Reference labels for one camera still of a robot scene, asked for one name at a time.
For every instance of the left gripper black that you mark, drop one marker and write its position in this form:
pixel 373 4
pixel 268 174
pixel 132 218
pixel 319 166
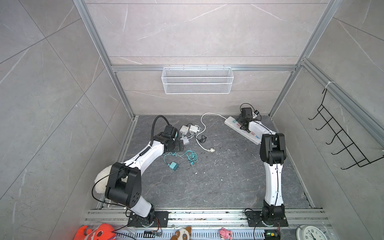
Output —
pixel 178 147

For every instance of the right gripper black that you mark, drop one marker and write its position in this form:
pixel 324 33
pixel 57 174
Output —
pixel 240 119

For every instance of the white multicolour power strip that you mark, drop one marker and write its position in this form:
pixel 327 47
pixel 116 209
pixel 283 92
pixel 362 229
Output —
pixel 233 124

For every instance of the white charger with black cable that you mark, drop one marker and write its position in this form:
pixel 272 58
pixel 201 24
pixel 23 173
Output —
pixel 193 132

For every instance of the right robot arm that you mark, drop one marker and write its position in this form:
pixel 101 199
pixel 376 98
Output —
pixel 273 154

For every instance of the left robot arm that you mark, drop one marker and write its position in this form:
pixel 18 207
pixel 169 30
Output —
pixel 121 183

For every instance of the flat white charger adapter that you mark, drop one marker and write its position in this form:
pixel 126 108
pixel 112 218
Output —
pixel 185 141

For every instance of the teal charger lower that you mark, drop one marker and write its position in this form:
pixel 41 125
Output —
pixel 174 166

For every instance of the white plush dog toy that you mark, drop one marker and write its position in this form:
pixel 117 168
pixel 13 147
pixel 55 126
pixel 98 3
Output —
pixel 101 180

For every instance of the brown white plush puppy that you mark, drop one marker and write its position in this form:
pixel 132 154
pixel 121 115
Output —
pixel 182 234

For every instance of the pink plush toy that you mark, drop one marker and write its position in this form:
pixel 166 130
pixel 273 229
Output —
pixel 225 234

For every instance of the red plush toy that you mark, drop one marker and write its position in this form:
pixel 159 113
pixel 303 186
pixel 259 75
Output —
pixel 102 232

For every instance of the white analog clock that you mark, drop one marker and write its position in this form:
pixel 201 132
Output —
pixel 307 232

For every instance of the white wire mesh basket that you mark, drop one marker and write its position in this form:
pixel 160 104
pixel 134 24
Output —
pixel 197 80

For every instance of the black wire hook rack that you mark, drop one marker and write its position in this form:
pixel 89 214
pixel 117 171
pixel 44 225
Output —
pixel 349 146

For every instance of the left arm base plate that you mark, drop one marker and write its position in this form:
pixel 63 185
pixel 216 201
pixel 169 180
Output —
pixel 153 220

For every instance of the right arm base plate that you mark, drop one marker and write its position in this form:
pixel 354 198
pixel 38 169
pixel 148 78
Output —
pixel 256 219

